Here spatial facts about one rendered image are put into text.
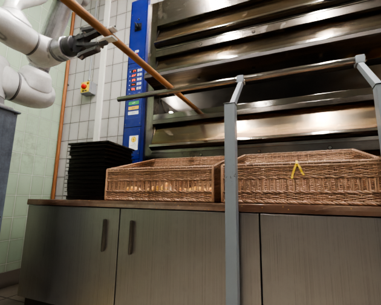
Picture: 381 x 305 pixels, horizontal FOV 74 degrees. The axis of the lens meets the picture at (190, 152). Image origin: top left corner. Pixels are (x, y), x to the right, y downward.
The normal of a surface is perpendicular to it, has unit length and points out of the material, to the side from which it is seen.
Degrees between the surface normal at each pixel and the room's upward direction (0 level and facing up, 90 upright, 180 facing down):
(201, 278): 90
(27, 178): 90
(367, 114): 70
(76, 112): 90
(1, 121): 90
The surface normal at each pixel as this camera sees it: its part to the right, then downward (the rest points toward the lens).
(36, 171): 0.92, -0.05
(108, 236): -0.38, -0.18
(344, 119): -0.36, -0.50
